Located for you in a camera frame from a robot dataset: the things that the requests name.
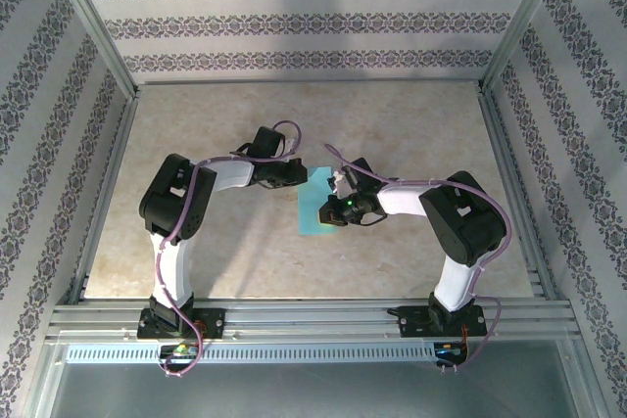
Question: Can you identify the grey metal sheet panel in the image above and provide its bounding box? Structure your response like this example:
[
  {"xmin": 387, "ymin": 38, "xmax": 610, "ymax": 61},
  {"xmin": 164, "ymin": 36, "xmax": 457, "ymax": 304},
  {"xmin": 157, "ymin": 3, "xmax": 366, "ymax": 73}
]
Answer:
[{"xmin": 28, "ymin": 339, "xmax": 602, "ymax": 418}]

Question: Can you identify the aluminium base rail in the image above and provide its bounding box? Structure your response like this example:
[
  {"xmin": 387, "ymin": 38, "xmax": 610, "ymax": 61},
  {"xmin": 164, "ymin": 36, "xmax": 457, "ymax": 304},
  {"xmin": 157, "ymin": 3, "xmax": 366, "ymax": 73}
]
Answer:
[{"xmin": 46, "ymin": 296, "xmax": 577, "ymax": 341}]

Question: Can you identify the aluminium side rail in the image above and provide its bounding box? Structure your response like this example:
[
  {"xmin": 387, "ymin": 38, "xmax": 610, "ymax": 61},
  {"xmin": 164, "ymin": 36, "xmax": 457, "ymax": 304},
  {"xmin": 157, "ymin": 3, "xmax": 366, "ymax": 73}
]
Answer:
[
  {"xmin": 475, "ymin": 92, "xmax": 559, "ymax": 302},
  {"xmin": 66, "ymin": 92, "xmax": 141, "ymax": 305}
]

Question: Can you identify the white slotted cable duct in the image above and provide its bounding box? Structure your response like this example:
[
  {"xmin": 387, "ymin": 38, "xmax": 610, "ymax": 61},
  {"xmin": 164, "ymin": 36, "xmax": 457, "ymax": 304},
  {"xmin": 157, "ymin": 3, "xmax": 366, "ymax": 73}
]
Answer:
[{"xmin": 65, "ymin": 343, "xmax": 440, "ymax": 365}]

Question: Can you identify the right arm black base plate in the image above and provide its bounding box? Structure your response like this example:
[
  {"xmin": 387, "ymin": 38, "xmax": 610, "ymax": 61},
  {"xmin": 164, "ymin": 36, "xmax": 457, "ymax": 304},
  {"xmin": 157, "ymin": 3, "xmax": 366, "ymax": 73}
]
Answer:
[{"xmin": 399, "ymin": 304, "xmax": 486, "ymax": 340}]

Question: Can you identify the thin aluminium wall rail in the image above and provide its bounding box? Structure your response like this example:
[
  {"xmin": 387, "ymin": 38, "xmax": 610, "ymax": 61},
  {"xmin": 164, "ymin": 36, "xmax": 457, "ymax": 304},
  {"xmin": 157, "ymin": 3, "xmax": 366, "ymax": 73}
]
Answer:
[{"xmin": 134, "ymin": 77, "xmax": 486, "ymax": 89}]

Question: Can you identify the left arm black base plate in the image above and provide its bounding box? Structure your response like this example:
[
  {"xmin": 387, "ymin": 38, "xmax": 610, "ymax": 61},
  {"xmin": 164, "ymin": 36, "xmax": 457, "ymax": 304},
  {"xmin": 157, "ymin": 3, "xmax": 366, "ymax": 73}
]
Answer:
[{"xmin": 136, "ymin": 307, "xmax": 226, "ymax": 340}]

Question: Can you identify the light blue cloth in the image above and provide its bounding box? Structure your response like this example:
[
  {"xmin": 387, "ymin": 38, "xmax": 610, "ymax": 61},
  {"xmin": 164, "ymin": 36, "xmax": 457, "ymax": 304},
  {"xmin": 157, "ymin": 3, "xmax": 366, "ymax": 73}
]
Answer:
[{"xmin": 297, "ymin": 165, "xmax": 339, "ymax": 237}]

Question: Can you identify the aluminium corner post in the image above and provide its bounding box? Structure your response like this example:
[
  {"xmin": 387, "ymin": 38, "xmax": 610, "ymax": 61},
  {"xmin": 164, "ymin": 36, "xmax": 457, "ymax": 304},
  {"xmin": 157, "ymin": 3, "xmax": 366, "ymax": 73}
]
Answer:
[
  {"xmin": 478, "ymin": 0, "xmax": 574, "ymax": 99},
  {"xmin": 42, "ymin": 0, "xmax": 141, "ymax": 102}
]

